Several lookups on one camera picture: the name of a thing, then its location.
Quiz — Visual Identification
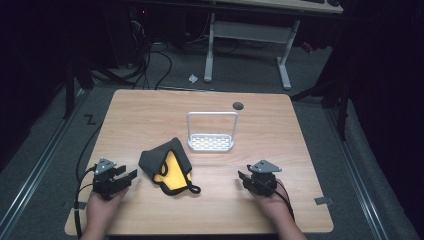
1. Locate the person's left hand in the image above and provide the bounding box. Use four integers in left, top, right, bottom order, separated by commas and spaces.
85, 187, 130, 229

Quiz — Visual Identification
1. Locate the metal floor rail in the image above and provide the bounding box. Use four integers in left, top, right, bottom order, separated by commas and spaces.
0, 88, 88, 239
324, 108, 391, 240

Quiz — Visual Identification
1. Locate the bundle of black floor cables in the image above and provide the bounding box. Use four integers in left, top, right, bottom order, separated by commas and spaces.
89, 13, 174, 91

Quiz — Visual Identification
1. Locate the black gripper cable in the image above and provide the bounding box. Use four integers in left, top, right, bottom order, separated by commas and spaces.
275, 179, 297, 223
73, 166, 98, 240

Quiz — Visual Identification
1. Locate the black floor cable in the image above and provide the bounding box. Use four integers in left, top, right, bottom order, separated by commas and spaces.
75, 123, 104, 184

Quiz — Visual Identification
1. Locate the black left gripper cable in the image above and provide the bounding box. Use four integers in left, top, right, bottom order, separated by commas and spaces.
73, 166, 98, 240

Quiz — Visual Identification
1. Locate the grey and yellow cloth bag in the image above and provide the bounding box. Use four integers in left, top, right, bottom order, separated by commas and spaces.
138, 137, 202, 197

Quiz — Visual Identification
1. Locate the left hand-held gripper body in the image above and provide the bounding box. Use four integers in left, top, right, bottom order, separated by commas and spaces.
91, 157, 130, 201

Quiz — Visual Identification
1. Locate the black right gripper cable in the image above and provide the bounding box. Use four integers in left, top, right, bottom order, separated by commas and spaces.
275, 179, 297, 223

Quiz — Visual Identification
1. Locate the person's right hand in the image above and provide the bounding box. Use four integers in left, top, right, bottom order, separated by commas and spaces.
249, 189, 295, 228

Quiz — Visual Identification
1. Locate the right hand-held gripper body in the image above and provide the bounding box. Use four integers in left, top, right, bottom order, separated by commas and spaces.
247, 159, 283, 198

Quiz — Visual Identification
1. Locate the white metal desk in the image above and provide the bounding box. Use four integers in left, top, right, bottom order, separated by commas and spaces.
202, 0, 345, 91

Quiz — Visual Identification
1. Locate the black metal stand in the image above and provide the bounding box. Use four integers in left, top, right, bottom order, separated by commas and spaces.
62, 56, 134, 120
290, 74, 352, 142

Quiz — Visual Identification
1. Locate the white rack with handle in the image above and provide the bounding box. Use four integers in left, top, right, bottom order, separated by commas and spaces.
186, 111, 240, 153

